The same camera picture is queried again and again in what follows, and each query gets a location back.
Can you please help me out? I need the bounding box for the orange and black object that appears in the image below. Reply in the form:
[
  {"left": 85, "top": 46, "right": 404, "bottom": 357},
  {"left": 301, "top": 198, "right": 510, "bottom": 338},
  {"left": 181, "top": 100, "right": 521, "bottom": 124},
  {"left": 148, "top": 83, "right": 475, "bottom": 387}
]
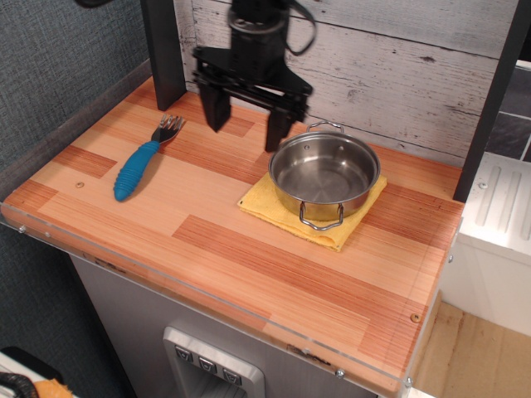
[{"left": 1, "top": 372, "right": 74, "bottom": 398}]

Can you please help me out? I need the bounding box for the silver dispenser panel with buttons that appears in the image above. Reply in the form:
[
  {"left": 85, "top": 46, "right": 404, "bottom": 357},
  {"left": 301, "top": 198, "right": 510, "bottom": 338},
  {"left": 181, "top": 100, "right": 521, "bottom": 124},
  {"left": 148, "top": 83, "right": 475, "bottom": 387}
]
[{"left": 163, "top": 327, "right": 266, "bottom": 397}]

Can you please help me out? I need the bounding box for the dark grey left post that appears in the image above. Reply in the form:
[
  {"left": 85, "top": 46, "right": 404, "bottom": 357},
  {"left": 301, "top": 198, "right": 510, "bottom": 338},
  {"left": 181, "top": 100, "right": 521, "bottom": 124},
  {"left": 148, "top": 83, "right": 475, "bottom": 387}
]
[{"left": 140, "top": 0, "right": 187, "bottom": 110}]

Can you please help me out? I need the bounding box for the clear acrylic edge guard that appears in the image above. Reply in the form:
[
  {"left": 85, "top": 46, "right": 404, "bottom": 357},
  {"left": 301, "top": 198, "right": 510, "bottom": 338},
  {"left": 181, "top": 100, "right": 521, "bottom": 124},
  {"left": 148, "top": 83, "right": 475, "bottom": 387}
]
[{"left": 2, "top": 194, "right": 463, "bottom": 397}]

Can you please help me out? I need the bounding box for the yellow rag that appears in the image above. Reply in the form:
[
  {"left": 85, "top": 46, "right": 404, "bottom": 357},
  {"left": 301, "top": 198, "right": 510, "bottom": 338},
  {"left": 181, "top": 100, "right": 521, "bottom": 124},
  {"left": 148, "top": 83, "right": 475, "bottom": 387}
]
[{"left": 238, "top": 173, "right": 387, "bottom": 252}]

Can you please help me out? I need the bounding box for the white toy sink unit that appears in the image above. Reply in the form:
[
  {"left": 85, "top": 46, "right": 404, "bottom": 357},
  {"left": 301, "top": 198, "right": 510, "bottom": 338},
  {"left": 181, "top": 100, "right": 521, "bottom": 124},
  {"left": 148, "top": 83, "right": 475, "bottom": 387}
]
[{"left": 438, "top": 60, "right": 531, "bottom": 337}]

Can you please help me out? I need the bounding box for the silver steel pan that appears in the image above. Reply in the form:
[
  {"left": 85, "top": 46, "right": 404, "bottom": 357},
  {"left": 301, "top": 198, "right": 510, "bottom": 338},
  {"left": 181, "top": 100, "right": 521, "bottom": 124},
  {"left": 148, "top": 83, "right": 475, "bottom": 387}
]
[{"left": 268, "top": 120, "right": 381, "bottom": 231}]

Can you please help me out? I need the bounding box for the grey toy fridge cabinet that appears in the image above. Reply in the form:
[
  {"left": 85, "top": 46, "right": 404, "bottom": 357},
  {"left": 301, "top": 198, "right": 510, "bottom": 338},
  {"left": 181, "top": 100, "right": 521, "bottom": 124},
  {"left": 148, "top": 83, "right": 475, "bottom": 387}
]
[{"left": 72, "top": 257, "right": 373, "bottom": 397}]

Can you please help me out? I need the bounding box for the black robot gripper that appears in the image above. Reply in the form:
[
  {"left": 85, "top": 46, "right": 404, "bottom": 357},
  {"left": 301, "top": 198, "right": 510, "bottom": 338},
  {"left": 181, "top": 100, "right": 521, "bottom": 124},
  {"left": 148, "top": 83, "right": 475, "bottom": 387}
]
[{"left": 192, "top": 22, "right": 312, "bottom": 153}]

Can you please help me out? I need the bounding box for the dark grey right post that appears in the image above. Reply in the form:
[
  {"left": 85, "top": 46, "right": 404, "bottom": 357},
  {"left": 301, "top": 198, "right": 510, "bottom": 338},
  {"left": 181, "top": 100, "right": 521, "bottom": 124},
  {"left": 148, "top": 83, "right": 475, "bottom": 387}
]
[{"left": 453, "top": 0, "right": 530, "bottom": 202}]

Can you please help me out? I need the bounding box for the blue handled metal fork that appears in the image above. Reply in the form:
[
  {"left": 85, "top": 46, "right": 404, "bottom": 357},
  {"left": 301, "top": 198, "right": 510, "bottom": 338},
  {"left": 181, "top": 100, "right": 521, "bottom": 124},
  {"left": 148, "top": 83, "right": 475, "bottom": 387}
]
[{"left": 113, "top": 114, "right": 184, "bottom": 201}]

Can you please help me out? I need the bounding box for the dark grey post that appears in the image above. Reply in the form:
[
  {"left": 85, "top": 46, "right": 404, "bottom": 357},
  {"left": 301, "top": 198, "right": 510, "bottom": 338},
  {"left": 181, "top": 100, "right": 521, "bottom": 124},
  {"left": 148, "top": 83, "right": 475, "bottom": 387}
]
[
  {"left": 453, "top": 0, "right": 530, "bottom": 202},
  {"left": 140, "top": 0, "right": 187, "bottom": 110}
]

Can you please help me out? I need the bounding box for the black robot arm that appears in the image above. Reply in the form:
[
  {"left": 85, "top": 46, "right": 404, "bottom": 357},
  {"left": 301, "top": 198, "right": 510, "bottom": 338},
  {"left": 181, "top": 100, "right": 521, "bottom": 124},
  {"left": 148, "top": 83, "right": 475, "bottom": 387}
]
[{"left": 193, "top": 1, "right": 316, "bottom": 153}]

